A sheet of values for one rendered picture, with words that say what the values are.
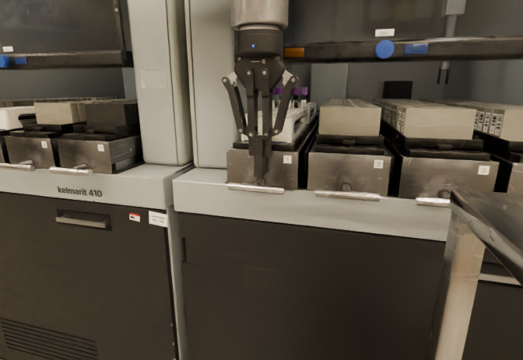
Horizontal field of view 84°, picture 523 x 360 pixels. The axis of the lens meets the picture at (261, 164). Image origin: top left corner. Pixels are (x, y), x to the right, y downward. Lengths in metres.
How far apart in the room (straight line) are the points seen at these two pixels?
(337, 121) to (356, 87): 0.78
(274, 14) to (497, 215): 0.36
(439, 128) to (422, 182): 0.12
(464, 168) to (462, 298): 0.25
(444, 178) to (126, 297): 0.73
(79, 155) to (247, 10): 0.48
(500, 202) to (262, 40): 0.35
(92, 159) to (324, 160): 0.49
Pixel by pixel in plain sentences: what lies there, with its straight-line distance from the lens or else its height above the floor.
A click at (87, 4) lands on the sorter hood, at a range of 0.81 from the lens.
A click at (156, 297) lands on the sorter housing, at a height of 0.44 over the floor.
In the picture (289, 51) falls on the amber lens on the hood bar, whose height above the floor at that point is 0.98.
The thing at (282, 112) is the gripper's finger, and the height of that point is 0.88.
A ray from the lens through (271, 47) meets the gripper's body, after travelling 0.47.
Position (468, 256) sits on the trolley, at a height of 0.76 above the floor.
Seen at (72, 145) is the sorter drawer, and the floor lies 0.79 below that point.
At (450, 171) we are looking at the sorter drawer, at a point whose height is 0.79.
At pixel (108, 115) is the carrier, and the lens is 0.78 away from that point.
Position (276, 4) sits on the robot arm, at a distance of 0.48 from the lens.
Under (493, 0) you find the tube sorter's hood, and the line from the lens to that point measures 0.64.
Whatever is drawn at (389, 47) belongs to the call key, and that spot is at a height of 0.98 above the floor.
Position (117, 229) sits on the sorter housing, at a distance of 0.76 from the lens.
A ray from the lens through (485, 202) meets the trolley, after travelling 0.32.
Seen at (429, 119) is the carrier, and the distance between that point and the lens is 0.61.
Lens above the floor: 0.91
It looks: 14 degrees down
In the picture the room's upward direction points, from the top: straight up
